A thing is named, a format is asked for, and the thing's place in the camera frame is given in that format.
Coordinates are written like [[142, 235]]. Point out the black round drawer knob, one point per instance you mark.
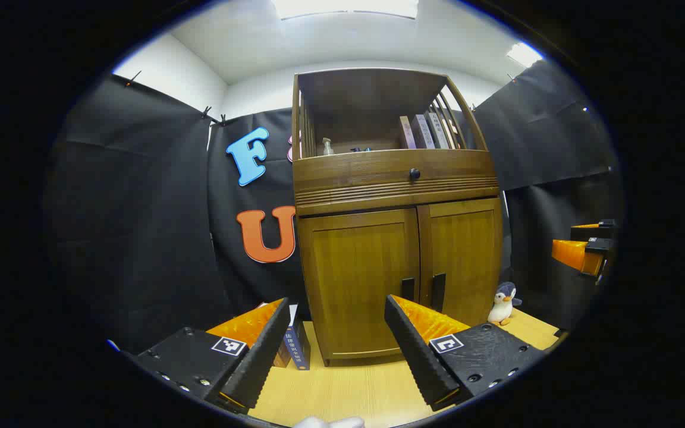
[[414, 173]]

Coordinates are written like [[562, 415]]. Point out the ceiling light panel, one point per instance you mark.
[[524, 54]]

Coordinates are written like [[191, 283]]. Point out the white book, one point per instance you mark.
[[437, 131]]

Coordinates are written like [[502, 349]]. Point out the black backdrop cloth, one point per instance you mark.
[[140, 226]]

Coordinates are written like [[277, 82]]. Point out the dark blue book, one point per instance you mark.
[[297, 351]]

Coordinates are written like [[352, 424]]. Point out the wooden cabinet door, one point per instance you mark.
[[467, 255], [348, 273]]

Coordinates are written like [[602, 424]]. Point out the grey book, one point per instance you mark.
[[421, 132]]

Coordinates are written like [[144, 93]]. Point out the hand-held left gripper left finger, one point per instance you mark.
[[259, 362]]

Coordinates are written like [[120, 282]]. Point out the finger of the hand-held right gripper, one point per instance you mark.
[[574, 255], [598, 232]]

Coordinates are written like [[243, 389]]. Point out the wooden cabinet drawer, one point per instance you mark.
[[348, 175]]

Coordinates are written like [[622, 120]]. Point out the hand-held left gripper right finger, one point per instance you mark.
[[420, 356]]

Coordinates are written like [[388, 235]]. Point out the clear soap pump bottle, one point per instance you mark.
[[327, 148]]

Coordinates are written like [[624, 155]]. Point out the wooden double-door shoe cabinet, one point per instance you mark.
[[354, 207]]

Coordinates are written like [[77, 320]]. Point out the penguin plush toy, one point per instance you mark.
[[502, 309]]

